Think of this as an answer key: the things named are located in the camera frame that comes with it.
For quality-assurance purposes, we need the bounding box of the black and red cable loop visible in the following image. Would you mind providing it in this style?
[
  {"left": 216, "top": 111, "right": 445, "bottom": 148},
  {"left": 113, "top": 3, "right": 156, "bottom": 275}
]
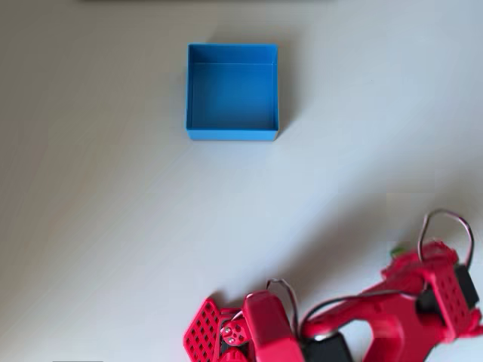
[{"left": 416, "top": 209, "right": 475, "bottom": 265}]

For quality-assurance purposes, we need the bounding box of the blue box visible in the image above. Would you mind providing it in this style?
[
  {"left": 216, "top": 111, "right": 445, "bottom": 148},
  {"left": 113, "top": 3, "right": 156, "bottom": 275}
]
[{"left": 184, "top": 42, "right": 281, "bottom": 143}]

